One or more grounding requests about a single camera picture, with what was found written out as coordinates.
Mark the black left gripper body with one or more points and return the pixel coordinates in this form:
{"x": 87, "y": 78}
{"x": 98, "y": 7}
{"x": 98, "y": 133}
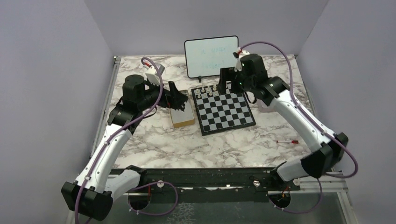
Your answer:
{"x": 168, "y": 101}

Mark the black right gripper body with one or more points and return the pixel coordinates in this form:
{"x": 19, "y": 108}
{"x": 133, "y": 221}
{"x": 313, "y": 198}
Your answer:
{"x": 229, "y": 73}

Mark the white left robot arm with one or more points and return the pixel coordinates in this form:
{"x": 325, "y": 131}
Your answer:
{"x": 114, "y": 148}

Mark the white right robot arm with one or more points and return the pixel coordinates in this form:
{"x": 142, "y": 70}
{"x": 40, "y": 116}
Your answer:
{"x": 327, "y": 147}

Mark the pile of black chess pieces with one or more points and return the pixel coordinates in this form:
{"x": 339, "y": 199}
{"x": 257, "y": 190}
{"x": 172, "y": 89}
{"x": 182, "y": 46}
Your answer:
{"x": 181, "y": 107}

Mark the gold tin tray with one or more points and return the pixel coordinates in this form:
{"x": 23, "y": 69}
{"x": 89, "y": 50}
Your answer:
{"x": 181, "y": 118}

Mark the small whiteboard on stand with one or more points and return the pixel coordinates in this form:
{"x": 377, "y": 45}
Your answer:
{"x": 206, "y": 56}

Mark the black silver chessboard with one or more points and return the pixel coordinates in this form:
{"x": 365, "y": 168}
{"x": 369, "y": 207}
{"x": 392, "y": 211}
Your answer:
{"x": 222, "y": 113}

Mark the pink tin tray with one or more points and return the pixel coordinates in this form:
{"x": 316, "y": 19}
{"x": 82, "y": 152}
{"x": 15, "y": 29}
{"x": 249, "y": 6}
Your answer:
{"x": 264, "y": 108}

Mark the red white marker pen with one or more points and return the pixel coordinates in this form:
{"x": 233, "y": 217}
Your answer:
{"x": 288, "y": 141}

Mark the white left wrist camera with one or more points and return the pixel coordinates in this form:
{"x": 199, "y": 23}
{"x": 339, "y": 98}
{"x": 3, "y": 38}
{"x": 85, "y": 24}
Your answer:
{"x": 152, "y": 75}

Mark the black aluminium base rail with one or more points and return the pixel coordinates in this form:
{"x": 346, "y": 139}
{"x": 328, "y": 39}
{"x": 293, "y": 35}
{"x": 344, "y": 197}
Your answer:
{"x": 203, "y": 185}

